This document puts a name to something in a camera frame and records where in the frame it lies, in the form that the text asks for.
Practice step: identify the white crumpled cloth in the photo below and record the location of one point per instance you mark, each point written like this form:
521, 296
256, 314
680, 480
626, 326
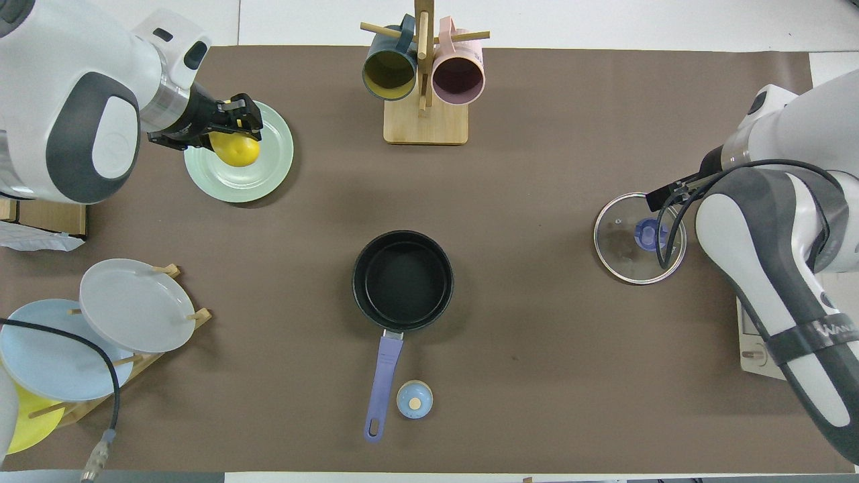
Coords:
33, 240

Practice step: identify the glass lid blue knob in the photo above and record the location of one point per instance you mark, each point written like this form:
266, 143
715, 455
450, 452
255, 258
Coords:
624, 245

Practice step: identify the pink mug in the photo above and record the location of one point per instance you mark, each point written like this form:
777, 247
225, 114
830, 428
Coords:
458, 77

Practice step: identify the yellow lemon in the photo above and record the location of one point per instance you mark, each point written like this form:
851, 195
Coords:
235, 151

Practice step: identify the brown table mat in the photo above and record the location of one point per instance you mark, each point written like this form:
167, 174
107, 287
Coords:
537, 369

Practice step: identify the brown wooden board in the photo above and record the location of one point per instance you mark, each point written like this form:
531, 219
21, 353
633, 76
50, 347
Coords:
54, 216

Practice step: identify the dark blue pot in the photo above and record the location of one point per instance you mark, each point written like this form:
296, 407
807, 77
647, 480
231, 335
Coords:
402, 278

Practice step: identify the wooden mug rack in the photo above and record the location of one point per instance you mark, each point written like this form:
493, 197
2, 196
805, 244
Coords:
426, 124

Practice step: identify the grey white plate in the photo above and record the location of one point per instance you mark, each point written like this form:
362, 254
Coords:
134, 305

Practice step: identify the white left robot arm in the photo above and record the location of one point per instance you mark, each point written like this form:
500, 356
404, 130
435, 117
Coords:
60, 67

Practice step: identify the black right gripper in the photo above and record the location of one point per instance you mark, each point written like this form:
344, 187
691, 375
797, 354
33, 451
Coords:
691, 184

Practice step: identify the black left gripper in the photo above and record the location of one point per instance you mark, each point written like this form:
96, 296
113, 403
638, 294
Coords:
198, 117

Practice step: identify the green plate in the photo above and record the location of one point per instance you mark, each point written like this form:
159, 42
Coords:
268, 168

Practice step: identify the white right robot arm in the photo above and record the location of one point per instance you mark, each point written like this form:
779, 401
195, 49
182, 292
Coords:
758, 268

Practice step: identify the wooden plate rack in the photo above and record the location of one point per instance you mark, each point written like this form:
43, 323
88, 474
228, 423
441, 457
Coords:
144, 362

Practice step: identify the yellow plate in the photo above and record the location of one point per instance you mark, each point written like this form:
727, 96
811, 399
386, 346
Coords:
37, 422

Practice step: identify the light blue plate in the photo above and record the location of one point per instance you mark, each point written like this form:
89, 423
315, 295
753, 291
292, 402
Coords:
54, 355

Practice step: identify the beige toaster oven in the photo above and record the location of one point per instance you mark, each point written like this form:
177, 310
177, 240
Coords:
755, 349

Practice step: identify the dark teal mug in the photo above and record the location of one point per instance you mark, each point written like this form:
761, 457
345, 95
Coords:
389, 74

